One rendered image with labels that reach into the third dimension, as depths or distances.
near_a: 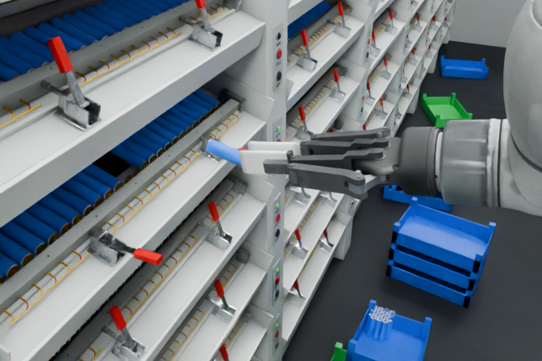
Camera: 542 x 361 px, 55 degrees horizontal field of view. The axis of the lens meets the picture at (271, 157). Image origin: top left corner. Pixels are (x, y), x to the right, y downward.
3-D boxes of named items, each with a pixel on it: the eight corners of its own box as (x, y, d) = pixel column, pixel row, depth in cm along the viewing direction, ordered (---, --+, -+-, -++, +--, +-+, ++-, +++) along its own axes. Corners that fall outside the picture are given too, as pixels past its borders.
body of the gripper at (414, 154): (437, 213, 54) (351, 207, 58) (448, 172, 60) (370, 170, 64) (433, 148, 50) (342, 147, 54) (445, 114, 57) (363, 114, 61)
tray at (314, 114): (354, 94, 165) (372, 56, 157) (278, 194, 118) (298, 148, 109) (298, 65, 169) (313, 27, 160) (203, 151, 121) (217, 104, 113)
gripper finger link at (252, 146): (297, 144, 63) (299, 142, 63) (246, 143, 66) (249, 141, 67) (301, 166, 64) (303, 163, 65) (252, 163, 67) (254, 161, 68)
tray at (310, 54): (360, 36, 155) (378, -7, 147) (279, 119, 108) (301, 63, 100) (300, 7, 159) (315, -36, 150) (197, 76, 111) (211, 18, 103)
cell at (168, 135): (144, 124, 86) (177, 143, 85) (138, 129, 85) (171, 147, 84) (146, 115, 85) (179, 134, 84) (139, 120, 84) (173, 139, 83)
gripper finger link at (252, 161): (296, 172, 63) (294, 175, 62) (245, 171, 66) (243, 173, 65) (292, 150, 62) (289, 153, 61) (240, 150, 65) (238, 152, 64)
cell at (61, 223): (30, 204, 67) (70, 230, 66) (18, 212, 65) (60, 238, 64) (30, 194, 66) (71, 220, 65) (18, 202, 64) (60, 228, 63)
